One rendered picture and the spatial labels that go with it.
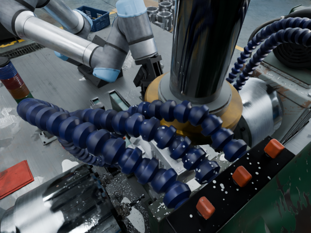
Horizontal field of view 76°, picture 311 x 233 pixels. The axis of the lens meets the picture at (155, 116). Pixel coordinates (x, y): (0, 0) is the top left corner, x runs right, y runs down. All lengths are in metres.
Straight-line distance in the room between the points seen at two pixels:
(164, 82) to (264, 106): 0.41
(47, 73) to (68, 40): 0.81
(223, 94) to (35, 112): 0.28
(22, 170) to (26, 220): 0.55
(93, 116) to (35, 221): 0.33
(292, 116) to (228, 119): 0.50
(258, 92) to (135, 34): 0.42
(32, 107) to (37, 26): 0.58
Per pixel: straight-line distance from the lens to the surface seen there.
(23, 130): 1.19
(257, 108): 0.68
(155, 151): 0.54
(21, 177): 1.02
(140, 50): 0.56
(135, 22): 0.56
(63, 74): 1.45
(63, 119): 0.19
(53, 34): 0.74
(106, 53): 0.65
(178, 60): 0.30
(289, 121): 0.84
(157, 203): 0.46
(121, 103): 0.96
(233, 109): 0.37
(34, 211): 0.50
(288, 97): 0.80
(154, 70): 0.55
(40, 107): 0.21
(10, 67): 0.84
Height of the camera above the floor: 1.58
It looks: 48 degrees down
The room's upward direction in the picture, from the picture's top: straight up
